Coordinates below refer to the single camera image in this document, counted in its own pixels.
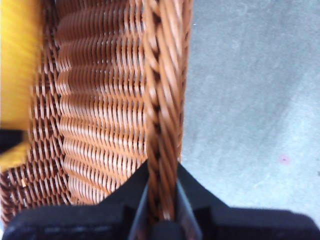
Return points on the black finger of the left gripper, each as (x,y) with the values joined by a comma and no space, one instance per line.
(11,140)

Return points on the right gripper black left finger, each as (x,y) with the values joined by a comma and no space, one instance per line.
(87,222)

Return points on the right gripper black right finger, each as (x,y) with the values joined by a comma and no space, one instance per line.
(237,225)

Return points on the yellow squash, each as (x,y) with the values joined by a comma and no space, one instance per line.
(17,62)

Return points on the brown wicker basket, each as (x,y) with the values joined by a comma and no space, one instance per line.
(105,100)

